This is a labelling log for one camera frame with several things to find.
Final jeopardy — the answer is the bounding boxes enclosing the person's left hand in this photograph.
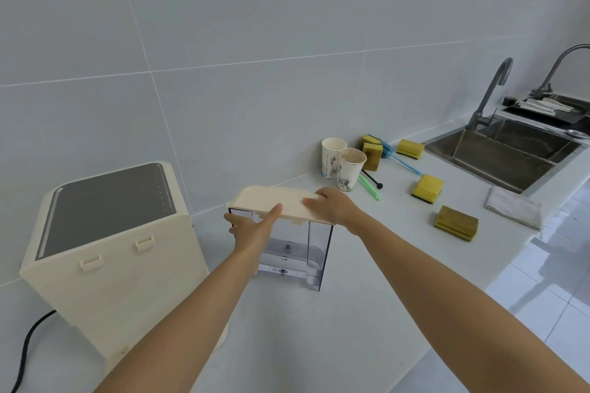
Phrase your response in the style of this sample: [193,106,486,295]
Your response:
[223,203,283,261]

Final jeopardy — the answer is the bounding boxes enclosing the person's right hand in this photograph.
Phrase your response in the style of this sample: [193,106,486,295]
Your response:
[302,187,365,236]

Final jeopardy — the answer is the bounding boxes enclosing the cream tank lid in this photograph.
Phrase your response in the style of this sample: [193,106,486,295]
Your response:
[227,185,337,226]

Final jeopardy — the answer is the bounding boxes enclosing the clear water tank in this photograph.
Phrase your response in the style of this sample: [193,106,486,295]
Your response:
[227,206,334,292]

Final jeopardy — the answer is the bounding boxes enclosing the person's right forearm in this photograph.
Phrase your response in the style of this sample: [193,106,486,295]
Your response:
[343,213,590,393]

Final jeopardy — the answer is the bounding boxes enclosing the person's left forearm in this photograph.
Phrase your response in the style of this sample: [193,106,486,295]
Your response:
[94,247,266,393]

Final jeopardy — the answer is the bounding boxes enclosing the stained printed paper cup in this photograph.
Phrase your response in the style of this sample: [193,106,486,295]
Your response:
[337,148,368,192]

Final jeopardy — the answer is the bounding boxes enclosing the white printed paper cup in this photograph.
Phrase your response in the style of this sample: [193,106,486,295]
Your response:
[321,138,348,180]

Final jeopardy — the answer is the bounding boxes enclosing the green stick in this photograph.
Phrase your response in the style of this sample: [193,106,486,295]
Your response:
[358,174,381,201]

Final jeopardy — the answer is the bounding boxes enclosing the upright olive sponge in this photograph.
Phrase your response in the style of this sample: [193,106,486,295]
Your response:
[362,142,384,172]

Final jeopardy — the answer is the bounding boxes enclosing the yellow sponge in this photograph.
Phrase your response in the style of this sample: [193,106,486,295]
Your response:
[396,139,425,160]
[411,174,445,204]

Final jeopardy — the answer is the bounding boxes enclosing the flat olive sponge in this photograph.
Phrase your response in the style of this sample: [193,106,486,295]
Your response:
[434,205,479,242]

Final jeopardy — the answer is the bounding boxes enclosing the cream water dispenser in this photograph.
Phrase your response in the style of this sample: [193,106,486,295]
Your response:
[19,161,230,377]

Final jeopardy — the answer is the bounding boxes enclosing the steel sink basin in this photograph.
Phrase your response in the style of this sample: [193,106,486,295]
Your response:
[424,116,586,195]

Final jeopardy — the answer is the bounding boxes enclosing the white folded cloth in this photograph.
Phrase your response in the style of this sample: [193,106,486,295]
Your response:
[484,185,545,230]

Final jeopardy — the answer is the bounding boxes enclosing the grey curved faucet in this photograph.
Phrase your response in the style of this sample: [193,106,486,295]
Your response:
[530,44,590,99]
[466,58,513,131]

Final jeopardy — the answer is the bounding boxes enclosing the white utensils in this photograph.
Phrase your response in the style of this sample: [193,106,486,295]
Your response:
[516,97,574,116]

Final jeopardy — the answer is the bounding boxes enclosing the black sink basin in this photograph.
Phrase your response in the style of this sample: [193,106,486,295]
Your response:
[501,93,590,135]

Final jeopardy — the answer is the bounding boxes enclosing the blue handled sponge brush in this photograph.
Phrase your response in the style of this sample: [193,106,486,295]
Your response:
[362,134,424,176]

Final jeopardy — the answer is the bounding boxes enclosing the black power cable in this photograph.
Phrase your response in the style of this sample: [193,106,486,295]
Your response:
[10,310,58,393]

